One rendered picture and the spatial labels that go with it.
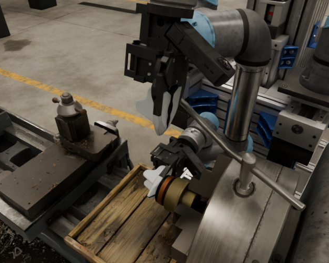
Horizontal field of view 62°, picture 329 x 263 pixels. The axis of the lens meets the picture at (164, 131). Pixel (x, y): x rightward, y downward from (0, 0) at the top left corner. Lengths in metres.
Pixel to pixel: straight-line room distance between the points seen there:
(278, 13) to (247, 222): 0.79
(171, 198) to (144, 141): 1.86
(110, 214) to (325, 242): 0.61
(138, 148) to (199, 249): 1.94
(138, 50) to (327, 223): 0.40
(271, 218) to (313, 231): 0.06
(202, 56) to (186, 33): 0.04
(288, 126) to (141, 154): 1.60
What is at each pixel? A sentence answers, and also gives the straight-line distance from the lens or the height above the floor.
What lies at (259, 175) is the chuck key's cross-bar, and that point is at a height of 1.30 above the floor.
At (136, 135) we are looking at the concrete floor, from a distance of 2.55.
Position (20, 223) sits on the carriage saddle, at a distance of 0.92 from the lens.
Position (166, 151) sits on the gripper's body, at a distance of 0.75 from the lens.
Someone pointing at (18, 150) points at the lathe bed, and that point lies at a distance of 1.31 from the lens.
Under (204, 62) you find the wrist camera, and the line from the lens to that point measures 0.41.
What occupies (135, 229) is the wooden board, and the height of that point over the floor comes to 0.89.
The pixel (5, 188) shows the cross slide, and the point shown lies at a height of 0.97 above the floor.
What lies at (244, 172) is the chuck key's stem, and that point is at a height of 1.29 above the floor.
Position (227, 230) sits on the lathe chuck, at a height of 1.20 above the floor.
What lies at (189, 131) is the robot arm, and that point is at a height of 1.11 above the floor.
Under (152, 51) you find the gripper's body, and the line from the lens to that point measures 0.43.
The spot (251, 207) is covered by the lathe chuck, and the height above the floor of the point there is 1.23.
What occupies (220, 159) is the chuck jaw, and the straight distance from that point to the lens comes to 0.62.
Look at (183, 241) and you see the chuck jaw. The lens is 0.59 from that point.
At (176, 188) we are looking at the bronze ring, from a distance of 0.65.
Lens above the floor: 1.62
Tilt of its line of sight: 39 degrees down
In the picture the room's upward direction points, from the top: straight up
